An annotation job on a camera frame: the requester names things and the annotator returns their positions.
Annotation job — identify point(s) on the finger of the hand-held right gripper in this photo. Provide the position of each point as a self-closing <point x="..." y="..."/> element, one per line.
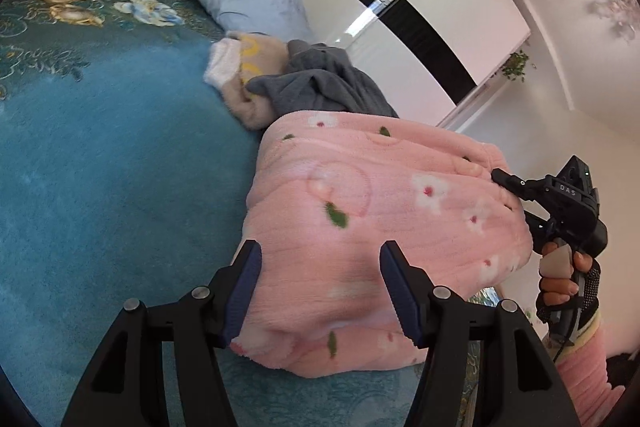
<point x="539" y="232"/>
<point x="515" y="183"/>

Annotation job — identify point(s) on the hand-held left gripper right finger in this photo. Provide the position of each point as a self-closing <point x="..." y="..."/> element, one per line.
<point x="400" y="292"/>

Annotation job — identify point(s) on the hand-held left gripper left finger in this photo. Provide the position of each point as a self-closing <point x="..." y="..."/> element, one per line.
<point x="245" y="287"/>

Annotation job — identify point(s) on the pink floral fleece garment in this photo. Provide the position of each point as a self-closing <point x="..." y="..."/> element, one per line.
<point x="375" y="187"/>

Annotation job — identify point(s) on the person's right forearm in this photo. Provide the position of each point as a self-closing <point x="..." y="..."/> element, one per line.
<point x="585" y="377"/>

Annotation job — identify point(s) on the person's right hand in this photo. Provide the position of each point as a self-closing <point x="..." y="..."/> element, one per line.
<point x="557" y="274"/>

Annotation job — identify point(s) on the green plant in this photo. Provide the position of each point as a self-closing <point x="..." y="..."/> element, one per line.
<point x="516" y="66"/>

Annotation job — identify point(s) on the teal floral blanket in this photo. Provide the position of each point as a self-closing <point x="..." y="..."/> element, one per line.
<point x="125" y="157"/>

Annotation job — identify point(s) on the beige garment with white cuff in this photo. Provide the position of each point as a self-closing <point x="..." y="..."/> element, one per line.
<point x="255" y="107"/>

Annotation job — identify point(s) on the grey garment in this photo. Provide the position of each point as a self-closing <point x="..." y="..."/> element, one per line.
<point x="325" y="82"/>

